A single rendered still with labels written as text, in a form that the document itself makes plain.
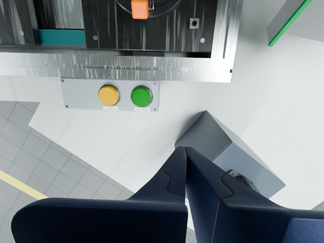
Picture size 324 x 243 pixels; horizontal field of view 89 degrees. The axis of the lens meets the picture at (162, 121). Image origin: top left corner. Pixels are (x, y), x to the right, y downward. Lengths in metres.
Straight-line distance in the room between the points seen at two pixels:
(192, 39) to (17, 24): 0.33
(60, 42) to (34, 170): 1.75
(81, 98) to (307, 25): 0.43
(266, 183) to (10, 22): 0.55
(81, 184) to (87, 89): 1.59
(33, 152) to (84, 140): 1.43
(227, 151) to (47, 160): 1.78
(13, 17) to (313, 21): 0.51
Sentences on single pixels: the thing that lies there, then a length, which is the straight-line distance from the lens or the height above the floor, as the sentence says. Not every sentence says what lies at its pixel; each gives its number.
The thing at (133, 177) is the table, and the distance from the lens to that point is 0.58.
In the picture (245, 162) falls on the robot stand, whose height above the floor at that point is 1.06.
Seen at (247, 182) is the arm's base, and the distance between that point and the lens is 0.32.
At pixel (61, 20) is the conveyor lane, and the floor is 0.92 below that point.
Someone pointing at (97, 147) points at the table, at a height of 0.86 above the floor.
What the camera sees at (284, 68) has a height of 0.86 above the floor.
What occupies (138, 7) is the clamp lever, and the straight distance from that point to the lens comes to 0.25.
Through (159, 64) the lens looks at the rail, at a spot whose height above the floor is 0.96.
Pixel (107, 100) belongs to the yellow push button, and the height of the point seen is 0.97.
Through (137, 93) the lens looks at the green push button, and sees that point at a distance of 0.35.
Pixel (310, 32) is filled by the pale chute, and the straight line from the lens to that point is 0.39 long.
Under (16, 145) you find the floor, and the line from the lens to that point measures 2.04.
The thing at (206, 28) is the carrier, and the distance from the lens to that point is 0.35.
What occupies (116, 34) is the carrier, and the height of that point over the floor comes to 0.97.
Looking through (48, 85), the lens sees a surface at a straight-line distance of 0.56.
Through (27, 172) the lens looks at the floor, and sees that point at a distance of 2.14.
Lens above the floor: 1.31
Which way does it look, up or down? 71 degrees down
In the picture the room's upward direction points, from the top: 174 degrees counter-clockwise
